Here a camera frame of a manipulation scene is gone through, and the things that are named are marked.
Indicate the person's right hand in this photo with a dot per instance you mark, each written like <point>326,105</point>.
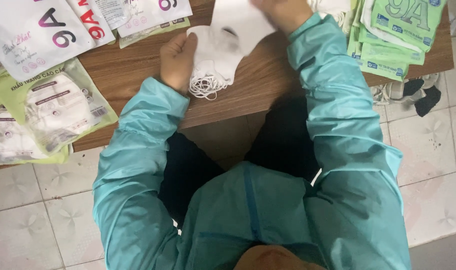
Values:
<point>288,13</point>

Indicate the person's left hand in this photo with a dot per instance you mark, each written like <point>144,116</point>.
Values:
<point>175,63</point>

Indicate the person's right fingers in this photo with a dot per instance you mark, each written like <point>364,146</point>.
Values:
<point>263,5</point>

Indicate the single white face mask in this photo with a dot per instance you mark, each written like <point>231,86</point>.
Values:
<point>241,18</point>

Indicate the bundle of white face masks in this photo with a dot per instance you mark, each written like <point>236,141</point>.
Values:
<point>214,60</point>

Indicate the pile of loose white masks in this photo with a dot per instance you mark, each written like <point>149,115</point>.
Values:
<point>331,7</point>

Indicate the empty green-edged clear packet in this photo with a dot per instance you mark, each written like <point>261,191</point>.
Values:
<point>149,34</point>

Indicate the stack of green packets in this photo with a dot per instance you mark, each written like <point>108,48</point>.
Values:
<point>396,26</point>

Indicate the dark trousers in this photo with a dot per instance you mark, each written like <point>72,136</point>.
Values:
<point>280,142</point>

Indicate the white packet small grey text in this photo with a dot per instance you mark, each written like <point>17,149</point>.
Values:
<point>109,11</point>

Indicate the white packet red print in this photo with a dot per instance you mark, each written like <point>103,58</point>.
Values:
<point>94,22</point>

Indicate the black sock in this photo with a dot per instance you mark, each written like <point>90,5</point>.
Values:
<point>427,100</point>

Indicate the teal jacket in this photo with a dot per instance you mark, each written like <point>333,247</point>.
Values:
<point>273,213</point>

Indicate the large white packet purple print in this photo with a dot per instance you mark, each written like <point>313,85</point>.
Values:
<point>29,37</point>

